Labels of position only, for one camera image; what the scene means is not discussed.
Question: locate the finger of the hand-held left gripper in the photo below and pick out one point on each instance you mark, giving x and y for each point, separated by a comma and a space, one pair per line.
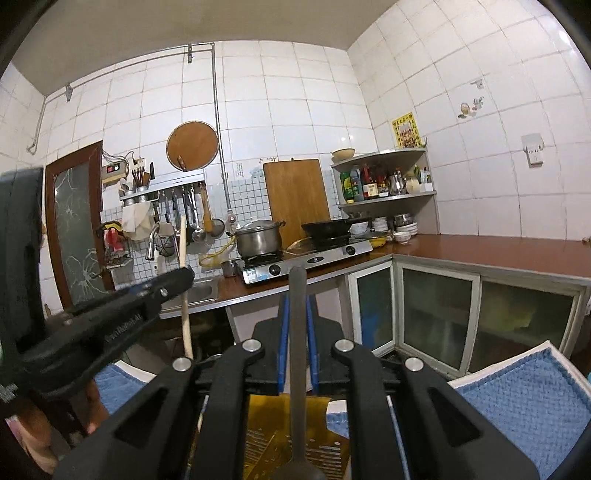
129, 314

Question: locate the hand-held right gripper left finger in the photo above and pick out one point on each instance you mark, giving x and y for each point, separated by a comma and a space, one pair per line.
284, 346

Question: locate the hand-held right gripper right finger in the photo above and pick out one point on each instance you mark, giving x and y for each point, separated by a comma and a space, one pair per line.
314, 350

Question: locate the long wooden stick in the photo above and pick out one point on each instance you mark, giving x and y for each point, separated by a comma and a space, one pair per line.
186, 323

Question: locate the gold perforated utensil holder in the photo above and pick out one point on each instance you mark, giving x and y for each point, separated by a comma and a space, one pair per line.
268, 415

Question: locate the person's left hand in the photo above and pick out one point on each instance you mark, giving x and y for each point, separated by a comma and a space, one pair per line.
51, 429

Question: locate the wooden door with frosted glass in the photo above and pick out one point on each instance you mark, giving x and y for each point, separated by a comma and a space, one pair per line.
74, 221

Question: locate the steel sink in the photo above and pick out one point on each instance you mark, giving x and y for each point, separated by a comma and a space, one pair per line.
198, 290

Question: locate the steel faucet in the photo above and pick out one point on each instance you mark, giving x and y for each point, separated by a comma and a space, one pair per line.
154, 240

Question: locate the steel gas stove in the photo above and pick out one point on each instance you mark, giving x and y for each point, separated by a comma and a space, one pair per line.
295, 266

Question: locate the white cloth bag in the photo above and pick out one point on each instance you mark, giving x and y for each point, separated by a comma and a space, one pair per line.
136, 221

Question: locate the small steel cup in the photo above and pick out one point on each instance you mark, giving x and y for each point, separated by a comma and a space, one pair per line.
229, 269

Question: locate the steel ladle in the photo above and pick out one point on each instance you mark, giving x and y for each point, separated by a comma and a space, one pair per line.
197, 230

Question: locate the steel pot with lid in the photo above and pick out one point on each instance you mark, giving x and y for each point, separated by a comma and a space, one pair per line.
258, 240

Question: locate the black wok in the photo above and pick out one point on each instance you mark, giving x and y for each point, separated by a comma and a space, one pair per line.
332, 228

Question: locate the wooden spatula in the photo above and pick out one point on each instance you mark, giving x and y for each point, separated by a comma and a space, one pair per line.
207, 217

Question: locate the beige electric box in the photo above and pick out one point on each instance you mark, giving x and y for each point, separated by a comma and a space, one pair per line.
114, 171

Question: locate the steel chopstick caddy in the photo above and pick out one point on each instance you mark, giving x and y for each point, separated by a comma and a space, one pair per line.
141, 182

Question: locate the stack of white bowls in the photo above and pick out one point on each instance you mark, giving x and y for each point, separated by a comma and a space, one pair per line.
382, 225

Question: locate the small patterned bowl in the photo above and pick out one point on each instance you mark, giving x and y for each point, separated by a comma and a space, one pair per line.
401, 237

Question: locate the rectangular wooden cutting board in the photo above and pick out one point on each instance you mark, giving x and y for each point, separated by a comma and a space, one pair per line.
295, 194

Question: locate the green bottle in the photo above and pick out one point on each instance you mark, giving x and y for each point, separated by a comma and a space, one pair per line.
346, 187

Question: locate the grey corner shelf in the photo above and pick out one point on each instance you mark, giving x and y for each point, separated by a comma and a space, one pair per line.
383, 197

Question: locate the red label sauce bottle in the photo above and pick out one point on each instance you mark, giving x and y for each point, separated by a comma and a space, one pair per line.
369, 187

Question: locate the kitchen cabinet with glass doors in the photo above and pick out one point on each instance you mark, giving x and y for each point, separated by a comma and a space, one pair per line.
475, 277

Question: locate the round wooden board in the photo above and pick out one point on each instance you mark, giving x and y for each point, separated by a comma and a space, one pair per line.
191, 145

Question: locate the steel kettle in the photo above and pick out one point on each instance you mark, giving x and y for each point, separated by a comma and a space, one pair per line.
397, 184

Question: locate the beige bowl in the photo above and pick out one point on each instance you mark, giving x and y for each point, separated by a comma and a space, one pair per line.
343, 153

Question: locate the blue towel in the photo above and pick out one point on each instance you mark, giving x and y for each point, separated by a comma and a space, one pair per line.
521, 406

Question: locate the metal wall pipe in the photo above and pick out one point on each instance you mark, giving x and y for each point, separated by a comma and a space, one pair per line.
215, 92

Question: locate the yellow wall poster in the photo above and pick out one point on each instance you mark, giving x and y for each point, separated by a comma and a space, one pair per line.
405, 130

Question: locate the decorative wall hook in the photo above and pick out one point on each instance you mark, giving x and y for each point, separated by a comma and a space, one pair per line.
471, 107

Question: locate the white wall socket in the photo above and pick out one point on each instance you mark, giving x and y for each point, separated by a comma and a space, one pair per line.
532, 148

